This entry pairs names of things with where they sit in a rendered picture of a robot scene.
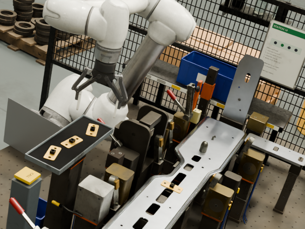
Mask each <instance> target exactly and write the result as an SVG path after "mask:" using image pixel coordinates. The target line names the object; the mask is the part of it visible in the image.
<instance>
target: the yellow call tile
mask: <svg viewBox="0 0 305 229"><path fill-rule="evenodd" d="M40 175H41V174H40V173H38V172H36V171H34V170H32V169H30V168H28V167H24V168H23V169H22V170H20V171H19V172H17V173H16V174H15V175H14V177H15V178H16V179H18V180H20V181H22V182H24V183H26V184H28V185H30V184H31V183H33V182H34V181H35V180H37V179H38V178H39V177H40Z"/></svg>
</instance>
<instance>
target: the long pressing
mask: <svg viewBox="0 0 305 229"><path fill-rule="evenodd" d="M207 127H208V128H207ZM213 136H216V138H215V137H214V140H211V139H212V137H213ZM246 137H247V134H246V133H245V132H244V131H242V130H240V129H238V128H235V127H233V126H230V125H228V124H225V123H223V122H221V121H218V120H216V119H214V118H211V117H209V116H206V117H204V118H203V119H202V120H201V121H200V122H199V123H198V125H197V126H196V127H195V128H194V129H193V130H192V131H191V132H190V133H189V134H188V135H187V136H186V137H185V138H184V139H183V140H182V141H181V142H180V143H179V144H178V145H177V146H176V147H175V150H174V153H175V155H176V156H177V158H178V159H179V161H180V163H179V164H178V165H177V166H176V167H175V168H174V169H173V170H172V172H171V173H170V174H167V175H153V176H151V177H150V178H149V179H148V180H147V181H146V182H145V183H144V184H143V185H142V186H141V187H140V188H139V189H138V191H137V192H136V193H135V194H134V195H133V196H132V197H131V198H130V199H129V200H128V201H127V202H126V203H125V204H124V205H123V206H122V207H121V208H120V209H119V210H118V212H117V213H116V214H115V215H114V216H113V217H112V218H111V219H110V220H109V221H108V222H107V223H106V224H105V225H104V226H103V227H102V228H101V229H134V228H133V226H134V225H135V224H136V223H137V222H138V220H139V219H140V218H143V219H145V220H147V221H148V222H147V223H146V224H145V225H144V227H143V228H142V229H171V228H172V227H173V226H174V224H175V223H176V222H177V220H178V219H179V218H180V216H181V215H182V214H183V212H184V211H185V210H186V208H187V207H188V206H189V204H190V203H191V202H192V201H193V199H194V198H195V197H196V195H197V194H198V193H199V191H200V190H201V189H202V187H203V186H204V185H205V183H206V182H207V181H208V180H209V178H210V177H211V176H213V175H214V174H217V172H218V173H221V172H222V171H223V170H224V168H225V167H226V166H227V164H228V163H229V161H230V160H231V159H232V157H233V156H234V154H235V153H236V152H237V150H238V149H239V148H240V146H241V145H242V144H243V142H244V140H245V138H246ZM203 141H206V142H207V143H208V148H207V152H206V153H202V152H200V151H199V149H200V146H201V143H202V142H203ZM194 156H198V157H200V158H201V159H200V160H199V161H198V162H195V161H193V160H192V158H193V157H194ZM187 164H190V165H192V166H193V168H192V170H191V171H186V170H184V167H185V166H186V165H187ZM202 167H203V168H202ZM179 173H182V174H184V175H186V177H185V178H184V179H183V180H182V182H181V183H180V184H179V185H178V186H179V187H181V188H183V191H182V192H181V193H180V194H179V193H177V192H175V191H173V190H171V191H172V193H171V195H170V196H169V197H168V198H167V199H166V201H165V202H164V203H163V204H161V203H159V202H157V201H156V199H157V198H158V197H159V196H160V195H161V194H162V193H163V191H164V190H165V189H168V188H166V187H164V186H162V185H161V183H162V182H163V181H164V180H166V181H168V182H170V183H171V182H172V181H173V180H174V179H175V178H176V177H177V176H178V174H179ZM169 190H170V189H169ZM152 204H156V205H158V206H159V207H160V208H159V209H158V210H157V211H156V213H155V214H154V215H149V214H147V213H146V211H147V210H148V209H149V208H150V206H151V205H152ZM169 207H171V208H169ZM120 225H122V226H120Z"/></svg>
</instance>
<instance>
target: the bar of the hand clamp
mask: <svg viewBox="0 0 305 229"><path fill-rule="evenodd" d="M185 87H187V100H186V108H185V115H188V116H190V119H191V117H192V107H193V99H194V91H195V90H196V92H199V91H200V86H197V87H195V84H194V83H190V84H189V85H186V86H185Z"/></svg>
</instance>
